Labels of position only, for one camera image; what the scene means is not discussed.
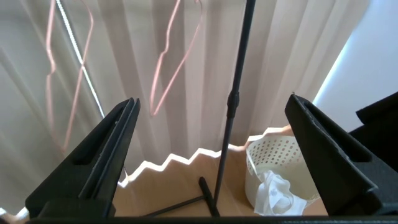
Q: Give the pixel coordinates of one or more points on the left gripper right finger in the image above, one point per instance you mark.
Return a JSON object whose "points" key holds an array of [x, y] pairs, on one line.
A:
{"points": [[335, 161]]}

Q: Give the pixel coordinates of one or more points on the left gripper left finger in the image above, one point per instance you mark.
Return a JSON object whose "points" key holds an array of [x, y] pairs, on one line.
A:
{"points": [[102, 155]]}

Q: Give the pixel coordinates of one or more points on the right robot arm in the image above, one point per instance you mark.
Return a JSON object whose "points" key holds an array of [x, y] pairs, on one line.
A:
{"points": [[382, 112]]}

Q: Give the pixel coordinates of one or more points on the white laundry basket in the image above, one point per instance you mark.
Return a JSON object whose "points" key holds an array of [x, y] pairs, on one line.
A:
{"points": [[273, 152]]}

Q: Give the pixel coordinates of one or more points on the pink clothes hanger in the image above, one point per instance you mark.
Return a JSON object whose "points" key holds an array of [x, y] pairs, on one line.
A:
{"points": [[48, 31], [151, 99]]}

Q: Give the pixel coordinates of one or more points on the black clothes rack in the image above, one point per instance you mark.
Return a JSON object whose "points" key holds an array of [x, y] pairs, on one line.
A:
{"points": [[236, 77]]}

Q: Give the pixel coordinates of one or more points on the white garment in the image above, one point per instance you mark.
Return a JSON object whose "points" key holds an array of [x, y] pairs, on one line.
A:
{"points": [[276, 196]]}

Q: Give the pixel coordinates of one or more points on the silver curtain wand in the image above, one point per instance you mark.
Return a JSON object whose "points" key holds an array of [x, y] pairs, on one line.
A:
{"points": [[77, 51]]}

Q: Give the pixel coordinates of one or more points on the beige curtain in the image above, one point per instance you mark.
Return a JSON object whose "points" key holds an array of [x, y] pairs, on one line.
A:
{"points": [[280, 46]]}

